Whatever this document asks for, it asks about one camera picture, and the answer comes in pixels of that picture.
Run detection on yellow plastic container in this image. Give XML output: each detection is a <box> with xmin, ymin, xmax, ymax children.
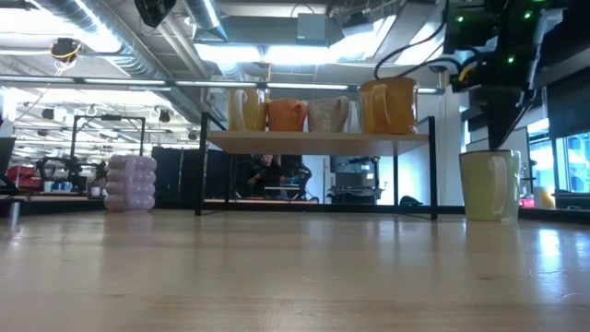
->
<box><xmin>534</xmin><ymin>186</ymin><xmax>557</xmax><ymax>209</ymax></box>

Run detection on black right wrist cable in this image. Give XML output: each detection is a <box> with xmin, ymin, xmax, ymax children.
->
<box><xmin>372</xmin><ymin>0</ymin><xmax>466</xmax><ymax>79</ymax></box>

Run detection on black overhead camera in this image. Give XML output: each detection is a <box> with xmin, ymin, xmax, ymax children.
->
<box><xmin>134</xmin><ymin>0</ymin><xmax>179</xmax><ymax>29</ymax></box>

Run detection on black partition panel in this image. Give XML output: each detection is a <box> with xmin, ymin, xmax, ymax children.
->
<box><xmin>151</xmin><ymin>146</ymin><xmax>231</xmax><ymax>204</ymax></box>

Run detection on amber glass mug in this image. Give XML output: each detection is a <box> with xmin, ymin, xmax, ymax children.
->
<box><xmin>358</xmin><ymin>76</ymin><xmax>420</xmax><ymax>136</ymax></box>

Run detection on lilac ribbed mug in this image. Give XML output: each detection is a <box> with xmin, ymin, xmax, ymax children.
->
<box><xmin>103</xmin><ymin>154</ymin><xmax>158</xmax><ymax>213</ymax></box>

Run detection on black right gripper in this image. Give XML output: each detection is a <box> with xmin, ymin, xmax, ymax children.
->
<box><xmin>449</xmin><ymin>43</ymin><xmax>540</xmax><ymax>151</ymax></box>

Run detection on orange matte mug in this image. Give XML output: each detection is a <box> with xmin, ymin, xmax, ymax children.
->
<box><xmin>265</xmin><ymin>98</ymin><xmax>309</xmax><ymax>134</ymax></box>

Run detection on yellow mug white interior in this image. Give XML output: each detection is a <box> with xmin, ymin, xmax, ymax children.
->
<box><xmin>227</xmin><ymin>87</ymin><xmax>269</xmax><ymax>133</ymax></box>

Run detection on pale green mug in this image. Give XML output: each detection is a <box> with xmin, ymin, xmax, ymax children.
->
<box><xmin>458</xmin><ymin>148</ymin><xmax>522</xmax><ymax>222</ymax></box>

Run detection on grey machine cabinet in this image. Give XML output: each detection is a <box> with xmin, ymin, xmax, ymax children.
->
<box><xmin>329</xmin><ymin>156</ymin><xmax>384</xmax><ymax>204</ymax></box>

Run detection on person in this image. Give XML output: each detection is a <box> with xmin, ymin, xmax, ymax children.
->
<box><xmin>246</xmin><ymin>154</ymin><xmax>289</xmax><ymax>199</ymax></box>

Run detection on black aluminium rig frame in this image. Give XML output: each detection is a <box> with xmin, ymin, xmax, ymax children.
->
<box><xmin>0</xmin><ymin>76</ymin><xmax>590</xmax><ymax>225</ymax></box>

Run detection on wooden shelf black legs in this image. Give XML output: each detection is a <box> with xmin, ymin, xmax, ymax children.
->
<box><xmin>194</xmin><ymin>112</ymin><xmax>439</xmax><ymax>221</ymax></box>

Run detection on grey speckled mug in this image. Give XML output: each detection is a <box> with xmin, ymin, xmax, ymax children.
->
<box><xmin>306</xmin><ymin>95</ymin><xmax>351</xmax><ymax>134</ymax></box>

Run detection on red plastic crate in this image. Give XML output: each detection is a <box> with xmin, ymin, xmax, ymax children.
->
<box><xmin>6</xmin><ymin>165</ymin><xmax>42</xmax><ymax>191</ymax></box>

